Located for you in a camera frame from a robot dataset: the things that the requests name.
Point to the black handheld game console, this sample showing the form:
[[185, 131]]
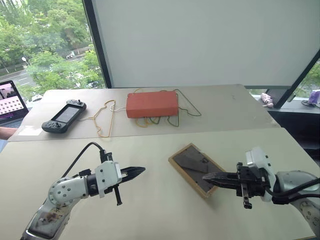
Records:
[[63, 116]]

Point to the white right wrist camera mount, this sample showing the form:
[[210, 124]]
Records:
[[257, 157]]

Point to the orange rectangular box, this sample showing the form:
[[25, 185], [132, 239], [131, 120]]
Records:
[[151, 105]]

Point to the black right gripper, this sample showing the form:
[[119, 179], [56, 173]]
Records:
[[251, 180]]

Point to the white roller blind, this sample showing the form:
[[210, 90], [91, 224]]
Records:
[[200, 42]]

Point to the purple bag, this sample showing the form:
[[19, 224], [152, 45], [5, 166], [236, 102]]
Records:
[[315, 97]]

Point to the laptop with lit screen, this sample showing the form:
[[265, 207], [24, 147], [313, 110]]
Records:
[[11, 100]]

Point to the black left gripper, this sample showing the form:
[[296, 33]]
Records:
[[110, 190]]

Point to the black window pillar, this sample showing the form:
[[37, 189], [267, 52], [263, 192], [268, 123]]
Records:
[[98, 50]]

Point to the person bare forearm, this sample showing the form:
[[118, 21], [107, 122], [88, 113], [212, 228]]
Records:
[[6, 132]]

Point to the wooden framed dark tray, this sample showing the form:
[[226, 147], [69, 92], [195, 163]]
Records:
[[190, 162]]

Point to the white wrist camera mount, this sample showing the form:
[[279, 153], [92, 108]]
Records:
[[107, 175], [257, 157]]

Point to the person blue sleeve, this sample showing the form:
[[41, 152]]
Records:
[[2, 145]]

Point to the pink folded umbrella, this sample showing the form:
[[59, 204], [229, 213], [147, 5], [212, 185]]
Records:
[[267, 99]]

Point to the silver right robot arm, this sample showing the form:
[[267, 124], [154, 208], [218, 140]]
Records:
[[297, 182]]

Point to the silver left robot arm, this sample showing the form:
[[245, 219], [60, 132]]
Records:
[[57, 192]]

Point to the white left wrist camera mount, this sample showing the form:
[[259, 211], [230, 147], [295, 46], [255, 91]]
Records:
[[107, 175]]

